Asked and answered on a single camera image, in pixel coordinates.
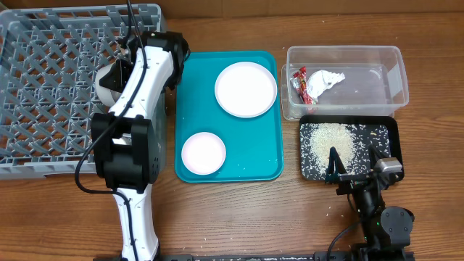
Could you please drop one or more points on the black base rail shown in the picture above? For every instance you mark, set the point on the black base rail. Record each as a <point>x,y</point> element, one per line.
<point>317,256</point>

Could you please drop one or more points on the grey plastic dish rack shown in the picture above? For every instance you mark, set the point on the grey plastic dish rack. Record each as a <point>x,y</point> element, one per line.
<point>49,59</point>

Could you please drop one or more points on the clear plastic bin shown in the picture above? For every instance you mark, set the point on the clear plastic bin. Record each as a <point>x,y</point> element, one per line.
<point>375,81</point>

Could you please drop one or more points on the grey bowl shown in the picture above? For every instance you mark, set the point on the grey bowl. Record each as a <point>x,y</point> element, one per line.
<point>106,96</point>

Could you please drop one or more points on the teal serving tray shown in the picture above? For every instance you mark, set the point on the teal serving tray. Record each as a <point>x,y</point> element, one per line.
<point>253,146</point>

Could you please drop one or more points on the large white plate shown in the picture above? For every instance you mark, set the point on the large white plate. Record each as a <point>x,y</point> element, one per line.
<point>245,89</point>

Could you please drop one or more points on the red snack wrapper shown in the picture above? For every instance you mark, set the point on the red snack wrapper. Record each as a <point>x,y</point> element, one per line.
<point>299,82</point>

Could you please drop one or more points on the white wrapper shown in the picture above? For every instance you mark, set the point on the white wrapper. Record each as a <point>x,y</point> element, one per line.
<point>321,81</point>

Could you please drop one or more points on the black tray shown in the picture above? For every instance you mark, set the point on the black tray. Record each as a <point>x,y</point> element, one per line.
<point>389,122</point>

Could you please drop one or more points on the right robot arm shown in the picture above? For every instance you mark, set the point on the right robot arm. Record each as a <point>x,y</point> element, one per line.
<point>386,229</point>

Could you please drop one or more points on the pink bowl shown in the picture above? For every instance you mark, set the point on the pink bowl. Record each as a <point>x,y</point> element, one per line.
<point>203,153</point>

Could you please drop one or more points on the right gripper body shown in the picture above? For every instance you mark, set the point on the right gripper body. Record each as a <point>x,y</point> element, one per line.
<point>354,179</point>

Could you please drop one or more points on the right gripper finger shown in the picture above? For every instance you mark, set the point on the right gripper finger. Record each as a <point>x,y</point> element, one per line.
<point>376,157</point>
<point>335,172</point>

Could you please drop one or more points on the pile of rice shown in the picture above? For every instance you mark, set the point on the pile of rice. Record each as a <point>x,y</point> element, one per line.
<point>350,141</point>

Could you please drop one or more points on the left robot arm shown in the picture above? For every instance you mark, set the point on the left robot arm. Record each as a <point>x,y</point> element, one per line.
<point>129,140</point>

